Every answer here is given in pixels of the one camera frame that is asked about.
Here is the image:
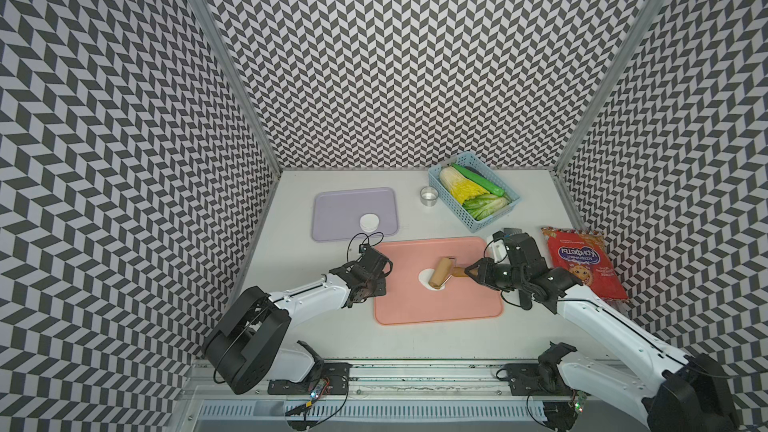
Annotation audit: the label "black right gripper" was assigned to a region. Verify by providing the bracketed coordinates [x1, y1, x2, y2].
[464, 257, 527, 291]

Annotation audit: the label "wooden rolling pin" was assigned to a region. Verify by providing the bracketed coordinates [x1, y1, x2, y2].
[427, 257, 467, 290]

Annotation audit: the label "white dough piece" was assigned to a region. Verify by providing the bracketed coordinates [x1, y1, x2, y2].
[418, 268, 445, 291]

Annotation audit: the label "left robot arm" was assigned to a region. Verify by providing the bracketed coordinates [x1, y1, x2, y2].
[202, 245, 393, 395]

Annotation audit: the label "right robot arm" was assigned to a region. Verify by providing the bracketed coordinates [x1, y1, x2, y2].
[464, 232, 740, 431]

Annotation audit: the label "stack of white dumpling wrappers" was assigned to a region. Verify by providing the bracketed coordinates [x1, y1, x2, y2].
[359, 213, 380, 233]

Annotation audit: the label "pink cutting board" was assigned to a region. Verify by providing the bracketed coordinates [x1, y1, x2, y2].
[374, 236, 503, 326]

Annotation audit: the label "green lettuce leaves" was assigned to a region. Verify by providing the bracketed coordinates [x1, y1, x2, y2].
[462, 194, 510, 221]

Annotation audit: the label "purple plastic tray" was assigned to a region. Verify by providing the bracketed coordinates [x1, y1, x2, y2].
[311, 187, 399, 242]

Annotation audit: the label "yellow napa cabbage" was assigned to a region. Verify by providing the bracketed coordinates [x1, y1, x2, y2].
[439, 166, 488, 205]

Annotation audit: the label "red snack bag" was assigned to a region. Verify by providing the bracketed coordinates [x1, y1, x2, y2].
[541, 227, 629, 301]

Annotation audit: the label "light blue perforated plastic basket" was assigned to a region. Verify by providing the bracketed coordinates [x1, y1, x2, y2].
[428, 152, 521, 232]

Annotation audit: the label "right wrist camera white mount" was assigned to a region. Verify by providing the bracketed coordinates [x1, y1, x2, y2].
[484, 239, 507, 263]

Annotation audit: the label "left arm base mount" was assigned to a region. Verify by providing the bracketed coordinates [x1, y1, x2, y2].
[266, 340, 351, 396]

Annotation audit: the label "metal base rail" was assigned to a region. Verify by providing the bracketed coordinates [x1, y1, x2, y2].
[179, 359, 667, 427]

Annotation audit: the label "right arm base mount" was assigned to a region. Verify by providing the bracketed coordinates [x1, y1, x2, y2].
[495, 342, 578, 397]

